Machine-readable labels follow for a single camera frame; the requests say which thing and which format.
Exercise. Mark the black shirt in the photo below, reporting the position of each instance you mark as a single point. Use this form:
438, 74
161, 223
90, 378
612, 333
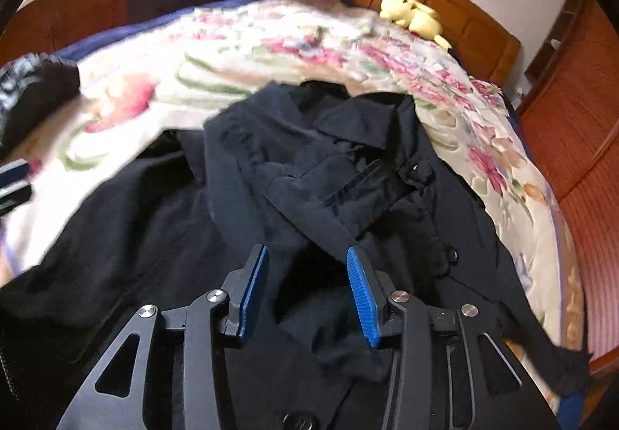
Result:
290, 169

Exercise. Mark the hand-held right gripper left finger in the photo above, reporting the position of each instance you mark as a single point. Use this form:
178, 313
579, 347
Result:
251, 290

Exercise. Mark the dark cloth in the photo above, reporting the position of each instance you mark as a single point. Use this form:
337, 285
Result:
38, 91

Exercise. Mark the yellow plush toy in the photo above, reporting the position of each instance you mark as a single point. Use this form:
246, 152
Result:
411, 14

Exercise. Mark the wooden wardrobe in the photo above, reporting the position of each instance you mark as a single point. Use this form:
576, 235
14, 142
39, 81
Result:
570, 130

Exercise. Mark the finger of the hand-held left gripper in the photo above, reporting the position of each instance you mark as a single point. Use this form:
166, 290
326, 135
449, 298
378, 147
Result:
14, 200
12, 173

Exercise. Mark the wooden desk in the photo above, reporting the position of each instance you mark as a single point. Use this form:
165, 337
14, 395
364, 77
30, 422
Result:
96, 0

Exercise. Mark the floral blanket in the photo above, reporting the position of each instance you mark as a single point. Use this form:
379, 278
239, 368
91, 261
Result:
266, 48

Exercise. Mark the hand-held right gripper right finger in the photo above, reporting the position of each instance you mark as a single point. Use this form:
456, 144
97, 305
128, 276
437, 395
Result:
360, 294

